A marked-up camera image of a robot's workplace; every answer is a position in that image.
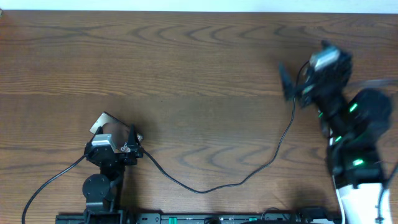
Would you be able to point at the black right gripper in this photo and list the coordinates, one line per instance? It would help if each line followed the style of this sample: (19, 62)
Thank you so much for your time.
(288, 88)

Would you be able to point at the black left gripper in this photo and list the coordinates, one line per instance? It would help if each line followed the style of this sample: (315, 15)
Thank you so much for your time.
(134, 153)

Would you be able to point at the Galaxy smartphone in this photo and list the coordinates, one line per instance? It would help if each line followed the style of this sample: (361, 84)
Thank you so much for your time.
(116, 128)

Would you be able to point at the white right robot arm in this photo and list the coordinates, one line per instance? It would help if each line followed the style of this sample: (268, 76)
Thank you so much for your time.
(355, 126)

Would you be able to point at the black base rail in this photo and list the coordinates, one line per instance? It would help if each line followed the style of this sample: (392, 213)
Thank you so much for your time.
(307, 215)

